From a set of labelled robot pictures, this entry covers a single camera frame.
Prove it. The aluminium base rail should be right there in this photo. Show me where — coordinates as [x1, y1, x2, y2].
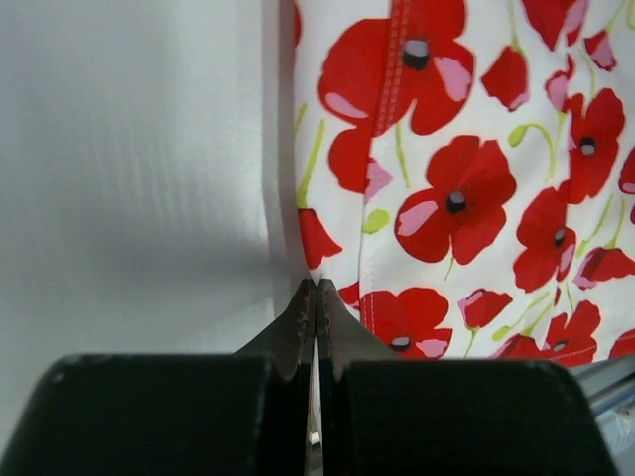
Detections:
[570, 355, 634, 475]

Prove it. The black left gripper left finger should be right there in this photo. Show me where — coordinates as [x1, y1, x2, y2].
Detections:
[1, 280, 317, 475]

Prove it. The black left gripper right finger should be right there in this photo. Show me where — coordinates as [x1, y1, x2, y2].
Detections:
[316, 280, 617, 475]

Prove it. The red poppy print skirt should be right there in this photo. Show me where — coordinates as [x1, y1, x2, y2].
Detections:
[294, 0, 634, 367]

